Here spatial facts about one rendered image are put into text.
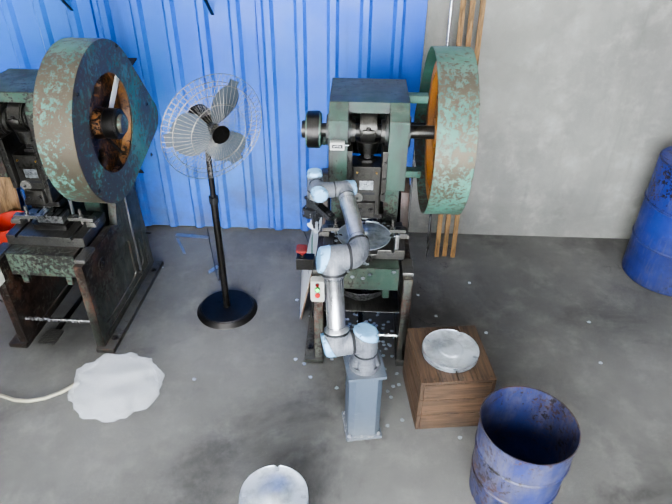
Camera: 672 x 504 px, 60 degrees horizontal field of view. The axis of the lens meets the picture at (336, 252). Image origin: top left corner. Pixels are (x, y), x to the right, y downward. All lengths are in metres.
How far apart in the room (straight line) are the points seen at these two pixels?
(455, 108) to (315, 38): 1.61
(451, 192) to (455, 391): 1.00
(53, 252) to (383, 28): 2.41
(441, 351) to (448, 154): 1.03
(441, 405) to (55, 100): 2.33
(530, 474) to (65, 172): 2.44
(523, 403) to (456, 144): 1.24
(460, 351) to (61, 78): 2.30
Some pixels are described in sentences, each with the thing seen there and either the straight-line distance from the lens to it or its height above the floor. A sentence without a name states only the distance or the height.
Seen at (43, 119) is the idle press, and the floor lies 1.49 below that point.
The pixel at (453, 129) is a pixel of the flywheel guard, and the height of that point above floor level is 1.50.
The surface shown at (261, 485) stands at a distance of 2.71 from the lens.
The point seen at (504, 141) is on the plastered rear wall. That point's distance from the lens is 4.40.
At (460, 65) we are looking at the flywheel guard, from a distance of 2.77.
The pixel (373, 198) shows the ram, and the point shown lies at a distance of 3.08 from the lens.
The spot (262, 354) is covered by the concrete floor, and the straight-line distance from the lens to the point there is 3.57.
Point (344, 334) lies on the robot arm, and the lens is 2.65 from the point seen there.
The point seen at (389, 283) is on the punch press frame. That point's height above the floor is 0.55.
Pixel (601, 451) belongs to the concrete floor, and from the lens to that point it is 3.39.
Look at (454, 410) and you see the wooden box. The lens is 3.15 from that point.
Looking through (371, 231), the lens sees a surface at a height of 0.79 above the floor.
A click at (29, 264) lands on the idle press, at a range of 3.67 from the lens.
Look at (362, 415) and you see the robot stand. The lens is 3.01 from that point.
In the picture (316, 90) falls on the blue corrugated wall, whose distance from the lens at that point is 4.13.
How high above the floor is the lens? 2.49
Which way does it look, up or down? 35 degrees down
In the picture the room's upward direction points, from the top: 1 degrees clockwise
